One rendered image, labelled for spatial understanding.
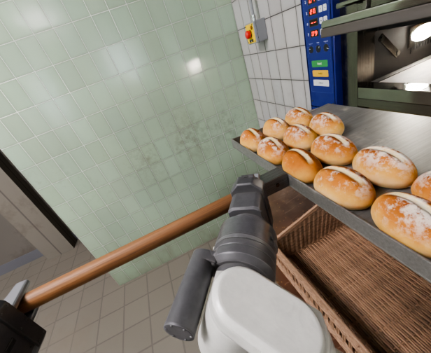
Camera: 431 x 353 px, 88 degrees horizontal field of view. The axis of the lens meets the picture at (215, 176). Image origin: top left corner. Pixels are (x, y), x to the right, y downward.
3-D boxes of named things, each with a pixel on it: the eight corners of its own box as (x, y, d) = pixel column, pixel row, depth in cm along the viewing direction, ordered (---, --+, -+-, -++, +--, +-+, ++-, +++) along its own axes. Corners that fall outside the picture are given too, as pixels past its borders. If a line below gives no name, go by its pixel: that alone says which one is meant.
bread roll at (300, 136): (327, 144, 53) (325, 122, 50) (304, 156, 52) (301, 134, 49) (298, 136, 62) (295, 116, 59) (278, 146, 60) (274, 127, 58)
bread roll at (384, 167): (429, 181, 35) (434, 150, 32) (394, 199, 34) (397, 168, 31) (370, 159, 43) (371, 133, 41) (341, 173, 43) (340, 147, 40)
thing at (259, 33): (259, 40, 128) (255, 20, 124) (268, 38, 120) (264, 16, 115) (248, 45, 127) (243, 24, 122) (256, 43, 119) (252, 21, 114)
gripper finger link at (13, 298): (33, 280, 40) (12, 314, 34) (16, 287, 40) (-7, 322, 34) (27, 274, 39) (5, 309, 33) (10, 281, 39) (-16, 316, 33)
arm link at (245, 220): (285, 227, 42) (285, 286, 33) (236, 228, 46) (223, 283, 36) (272, 170, 36) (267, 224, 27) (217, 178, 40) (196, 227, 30)
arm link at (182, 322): (286, 248, 28) (286, 354, 19) (262, 289, 35) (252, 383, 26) (201, 220, 30) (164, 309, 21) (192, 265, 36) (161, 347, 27)
